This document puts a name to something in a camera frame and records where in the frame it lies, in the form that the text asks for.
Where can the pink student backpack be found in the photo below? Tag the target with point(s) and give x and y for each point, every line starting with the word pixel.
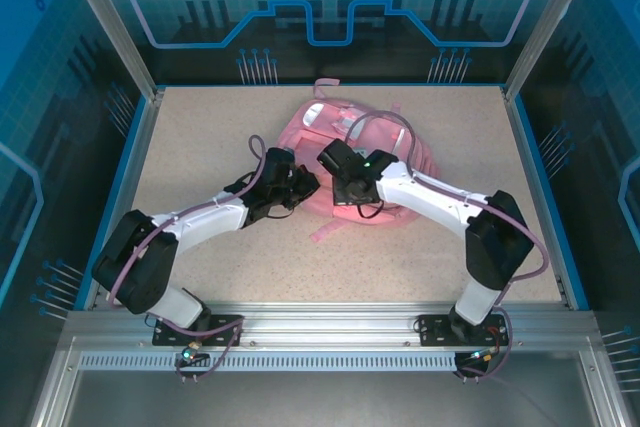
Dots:
pixel 310 147

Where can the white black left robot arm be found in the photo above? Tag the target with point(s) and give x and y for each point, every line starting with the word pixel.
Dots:
pixel 200 224

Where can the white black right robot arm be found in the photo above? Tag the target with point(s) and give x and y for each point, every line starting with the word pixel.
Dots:
pixel 495 247

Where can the blue table edge trim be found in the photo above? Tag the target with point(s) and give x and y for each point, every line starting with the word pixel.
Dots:
pixel 545 172
pixel 127 172

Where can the small green LED connector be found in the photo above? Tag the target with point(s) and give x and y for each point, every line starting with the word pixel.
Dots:
pixel 482 354
pixel 189 353

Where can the grey metal front shelf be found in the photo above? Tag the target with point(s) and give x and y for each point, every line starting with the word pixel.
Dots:
pixel 320 397

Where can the aluminium mounting rail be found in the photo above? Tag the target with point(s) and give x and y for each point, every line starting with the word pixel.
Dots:
pixel 325 317

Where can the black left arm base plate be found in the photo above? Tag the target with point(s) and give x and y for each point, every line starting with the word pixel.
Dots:
pixel 227 324

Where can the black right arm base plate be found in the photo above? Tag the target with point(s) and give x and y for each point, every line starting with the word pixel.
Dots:
pixel 430 332

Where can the aluminium frame post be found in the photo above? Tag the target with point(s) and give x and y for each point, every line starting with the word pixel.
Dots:
pixel 545 27
pixel 115 27

